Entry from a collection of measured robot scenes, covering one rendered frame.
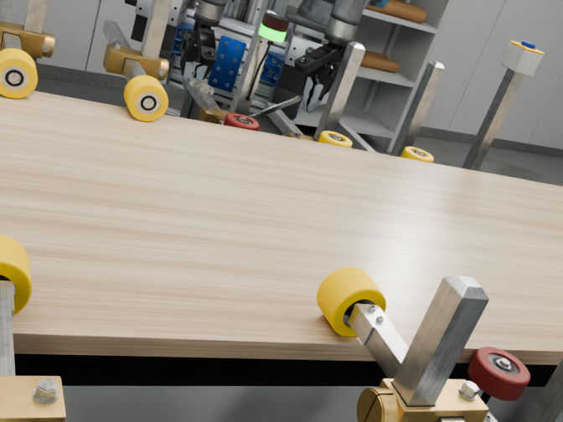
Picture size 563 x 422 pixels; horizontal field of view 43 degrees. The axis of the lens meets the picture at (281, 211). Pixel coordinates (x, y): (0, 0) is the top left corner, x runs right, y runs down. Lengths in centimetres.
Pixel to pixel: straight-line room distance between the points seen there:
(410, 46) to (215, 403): 433
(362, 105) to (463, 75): 94
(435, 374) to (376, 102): 461
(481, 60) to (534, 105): 86
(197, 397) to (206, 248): 22
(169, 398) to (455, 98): 514
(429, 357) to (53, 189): 62
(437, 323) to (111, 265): 43
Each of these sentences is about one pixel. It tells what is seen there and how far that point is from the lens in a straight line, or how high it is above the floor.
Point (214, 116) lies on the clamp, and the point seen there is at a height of 86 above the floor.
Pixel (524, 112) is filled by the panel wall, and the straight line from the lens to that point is 653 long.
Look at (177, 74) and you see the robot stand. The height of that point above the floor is 72.
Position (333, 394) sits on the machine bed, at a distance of 105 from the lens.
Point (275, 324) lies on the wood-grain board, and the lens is 93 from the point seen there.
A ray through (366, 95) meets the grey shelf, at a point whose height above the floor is 25.
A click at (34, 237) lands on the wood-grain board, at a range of 97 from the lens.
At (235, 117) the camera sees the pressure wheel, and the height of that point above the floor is 90.
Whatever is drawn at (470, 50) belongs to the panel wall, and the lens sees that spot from 582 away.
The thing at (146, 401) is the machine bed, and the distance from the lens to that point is 94.
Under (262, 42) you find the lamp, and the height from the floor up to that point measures 106.
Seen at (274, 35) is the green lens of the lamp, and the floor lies 110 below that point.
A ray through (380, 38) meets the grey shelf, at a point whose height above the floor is 67.
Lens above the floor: 139
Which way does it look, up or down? 23 degrees down
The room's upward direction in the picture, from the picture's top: 20 degrees clockwise
